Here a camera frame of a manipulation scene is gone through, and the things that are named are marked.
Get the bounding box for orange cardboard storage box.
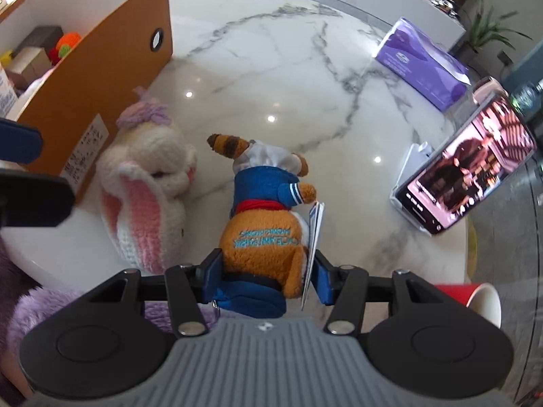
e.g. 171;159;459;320
1;0;173;197

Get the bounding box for potted green plant right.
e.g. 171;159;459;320
456;0;533;65

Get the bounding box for orange bear plush blue outfit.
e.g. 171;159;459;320
207;134;317;318

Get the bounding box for white printed card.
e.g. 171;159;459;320
301;201;325;310

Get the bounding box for smartphone on stand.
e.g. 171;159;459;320
391;90;537;236

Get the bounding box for small brown cardboard box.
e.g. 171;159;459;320
5;47;52;90

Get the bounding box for black textured gift box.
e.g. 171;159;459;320
11;26;63;58

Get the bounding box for white crochet bunny plush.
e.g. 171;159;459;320
96;87;197;275

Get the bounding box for purple fluffy cloth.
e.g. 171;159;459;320
0;236;222;404

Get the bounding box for yellow round case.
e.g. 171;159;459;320
0;51;12;67

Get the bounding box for cow figurine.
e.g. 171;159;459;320
430;0;457;18

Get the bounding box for pink small heater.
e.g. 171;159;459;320
472;76;505;105

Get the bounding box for orange red crochet toy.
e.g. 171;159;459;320
47;31;82;65

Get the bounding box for red paper cup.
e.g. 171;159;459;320
436;283;502;328

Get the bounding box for clear phone stand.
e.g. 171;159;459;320
389;141;433;235

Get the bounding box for purple tissue pack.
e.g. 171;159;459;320
375;18;470;112

